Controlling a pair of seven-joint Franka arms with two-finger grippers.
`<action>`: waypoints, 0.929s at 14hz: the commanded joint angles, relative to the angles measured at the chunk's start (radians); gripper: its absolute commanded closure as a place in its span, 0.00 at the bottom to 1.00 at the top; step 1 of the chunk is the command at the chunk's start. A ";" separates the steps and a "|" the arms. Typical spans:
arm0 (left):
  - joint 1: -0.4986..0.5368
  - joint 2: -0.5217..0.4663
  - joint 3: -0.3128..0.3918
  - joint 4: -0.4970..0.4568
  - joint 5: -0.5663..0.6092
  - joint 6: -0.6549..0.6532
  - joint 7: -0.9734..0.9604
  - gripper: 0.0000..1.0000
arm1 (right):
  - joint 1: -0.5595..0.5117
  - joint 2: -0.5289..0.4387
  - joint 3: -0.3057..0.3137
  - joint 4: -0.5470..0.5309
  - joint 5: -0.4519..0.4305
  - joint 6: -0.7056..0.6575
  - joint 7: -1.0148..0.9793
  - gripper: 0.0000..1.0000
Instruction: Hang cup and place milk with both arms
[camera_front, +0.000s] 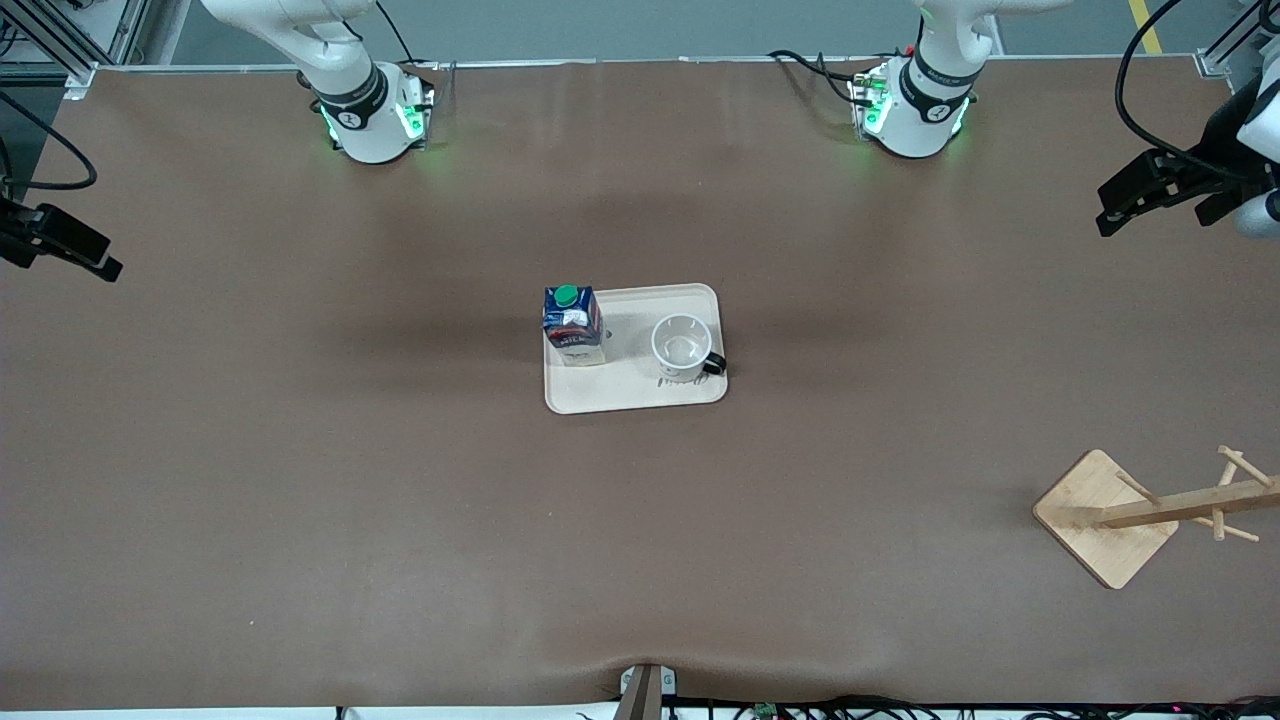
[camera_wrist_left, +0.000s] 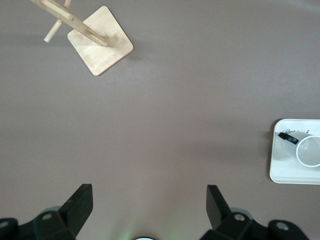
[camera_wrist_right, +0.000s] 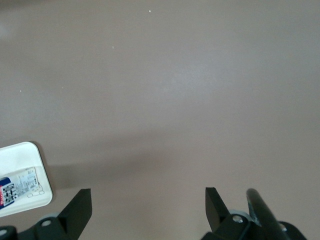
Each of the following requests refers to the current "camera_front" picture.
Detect blue milk carton green cap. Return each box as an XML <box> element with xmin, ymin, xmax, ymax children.
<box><xmin>542</xmin><ymin>284</ymin><xmax>608</xmax><ymax>368</ymax></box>

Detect white smiley mug black handle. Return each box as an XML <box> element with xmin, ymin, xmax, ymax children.
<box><xmin>651</xmin><ymin>313</ymin><xmax>728</xmax><ymax>387</ymax></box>

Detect wooden cup rack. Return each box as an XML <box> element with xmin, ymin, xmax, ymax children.
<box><xmin>1032</xmin><ymin>445</ymin><xmax>1280</xmax><ymax>591</ymax></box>

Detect cream rectangular plastic tray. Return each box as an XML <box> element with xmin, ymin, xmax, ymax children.
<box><xmin>543</xmin><ymin>283</ymin><xmax>729</xmax><ymax>416</ymax></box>

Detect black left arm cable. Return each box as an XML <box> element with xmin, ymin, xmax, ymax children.
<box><xmin>1116</xmin><ymin>0</ymin><xmax>1280</xmax><ymax>186</ymax></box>

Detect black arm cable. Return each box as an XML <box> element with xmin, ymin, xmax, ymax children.
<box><xmin>0</xmin><ymin>90</ymin><xmax>99</xmax><ymax>192</ymax></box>
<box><xmin>1116</xmin><ymin>0</ymin><xmax>1280</xmax><ymax>186</ymax></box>

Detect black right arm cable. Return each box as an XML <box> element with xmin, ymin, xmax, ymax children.
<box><xmin>0</xmin><ymin>90</ymin><xmax>99</xmax><ymax>192</ymax></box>

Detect aluminium frame post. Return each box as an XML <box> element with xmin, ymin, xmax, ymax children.
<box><xmin>1195</xmin><ymin>0</ymin><xmax>1280</xmax><ymax>79</ymax></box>
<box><xmin>0</xmin><ymin>0</ymin><xmax>153</xmax><ymax>101</ymax></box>

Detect black left base cable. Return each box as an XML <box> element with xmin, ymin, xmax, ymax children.
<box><xmin>767</xmin><ymin>49</ymin><xmax>873</xmax><ymax>107</ymax></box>

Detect black base cable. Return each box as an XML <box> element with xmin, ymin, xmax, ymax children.
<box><xmin>767</xmin><ymin>49</ymin><xmax>873</xmax><ymax>107</ymax></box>
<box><xmin>374</xmin><ymin>0</ymin><xmax>443</xmax><ymax>73</ymax></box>

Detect black right base cable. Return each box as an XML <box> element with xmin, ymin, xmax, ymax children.
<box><xmin>374</xmin><ymin>0</ymin><xmax>443</xmax><ymax>73</ymax></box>

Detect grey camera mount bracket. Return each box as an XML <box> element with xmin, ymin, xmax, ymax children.
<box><xmin>619</xmin><ymin>663</ymin><xmax>679</xmax><ymax>720</ymax></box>

